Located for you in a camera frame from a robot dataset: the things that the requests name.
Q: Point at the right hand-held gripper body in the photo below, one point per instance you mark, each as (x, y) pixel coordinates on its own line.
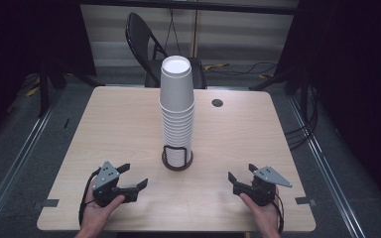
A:
(264, 185)

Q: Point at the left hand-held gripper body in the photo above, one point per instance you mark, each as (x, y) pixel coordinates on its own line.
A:
(106, 178)

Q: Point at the stack of white paper cups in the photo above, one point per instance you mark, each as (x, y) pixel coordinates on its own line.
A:
(176, 109)

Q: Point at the person's right hand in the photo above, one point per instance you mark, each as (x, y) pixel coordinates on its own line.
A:
(261, 213)

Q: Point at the person's left hand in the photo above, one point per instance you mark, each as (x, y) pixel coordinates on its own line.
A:
(98, 213)

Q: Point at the grey tape strip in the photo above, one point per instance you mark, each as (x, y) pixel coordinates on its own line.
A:
(305, 200)

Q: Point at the round dark table grommet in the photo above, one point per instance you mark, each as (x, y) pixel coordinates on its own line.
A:
(217, 102)

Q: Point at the yellow floor tape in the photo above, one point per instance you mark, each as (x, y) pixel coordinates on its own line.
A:
(215, 66)

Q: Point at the dark metal stand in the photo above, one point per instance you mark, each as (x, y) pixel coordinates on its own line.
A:
(43, 89)

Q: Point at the black folding chair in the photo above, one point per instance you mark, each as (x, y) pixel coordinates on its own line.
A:
(152, 49)

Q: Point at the metal floor rail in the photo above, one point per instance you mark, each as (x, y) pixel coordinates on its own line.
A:
(325, 165)
(16, 155)

